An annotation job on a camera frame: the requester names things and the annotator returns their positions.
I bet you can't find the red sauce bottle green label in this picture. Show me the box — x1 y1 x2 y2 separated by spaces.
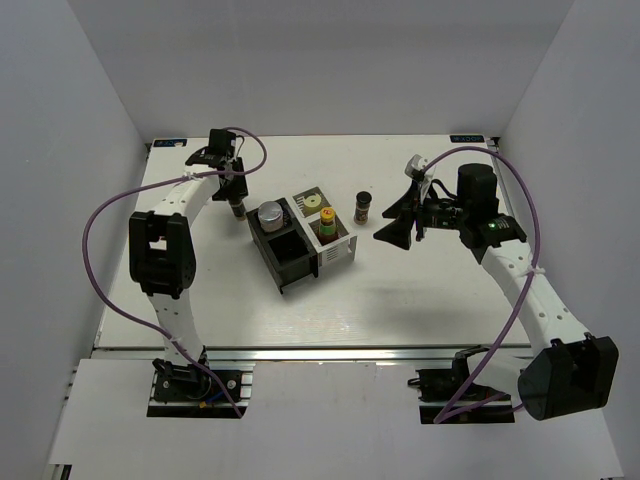
317 207 339 245

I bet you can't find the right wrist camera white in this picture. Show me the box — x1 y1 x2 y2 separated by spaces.
404 154 433 197

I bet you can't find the aluminium front rail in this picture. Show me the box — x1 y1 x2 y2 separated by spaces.
90 345 532 363

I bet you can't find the dark spice jar black cap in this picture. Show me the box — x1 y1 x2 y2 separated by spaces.
229 199 246 221

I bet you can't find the black slotted organizer box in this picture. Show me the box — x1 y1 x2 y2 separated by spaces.
247 198 319 294

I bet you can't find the blue table sticker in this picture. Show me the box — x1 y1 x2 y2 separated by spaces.
449 134 485 144
152 138 187 148

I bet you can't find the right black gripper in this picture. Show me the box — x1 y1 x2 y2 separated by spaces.
373 180 469 250

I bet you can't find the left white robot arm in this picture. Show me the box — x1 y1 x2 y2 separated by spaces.
128 127 357 399

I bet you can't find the spice jar with brown label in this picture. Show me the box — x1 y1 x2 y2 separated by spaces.
354 191 372 225

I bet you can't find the cream squeeze bottle yellow top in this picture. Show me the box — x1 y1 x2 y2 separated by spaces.
303 194 323 211

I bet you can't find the white slotted organizer box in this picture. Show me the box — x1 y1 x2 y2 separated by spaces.
291 187 357 270

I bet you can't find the right blue table sticker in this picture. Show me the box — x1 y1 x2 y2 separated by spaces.
449 134 485 144

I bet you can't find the left blue table sticker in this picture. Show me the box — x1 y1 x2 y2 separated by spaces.
152 138 187 148

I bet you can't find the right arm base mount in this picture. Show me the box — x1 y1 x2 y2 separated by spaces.
407 346 515 425

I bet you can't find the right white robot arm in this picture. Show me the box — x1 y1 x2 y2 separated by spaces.
374 157 619 420

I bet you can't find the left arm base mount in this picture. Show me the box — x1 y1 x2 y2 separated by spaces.
146 359 253 420

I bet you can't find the silver lid spice jar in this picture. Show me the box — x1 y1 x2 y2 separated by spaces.
257 201 284 233

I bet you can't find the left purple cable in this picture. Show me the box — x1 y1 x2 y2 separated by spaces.
81 128 269 420

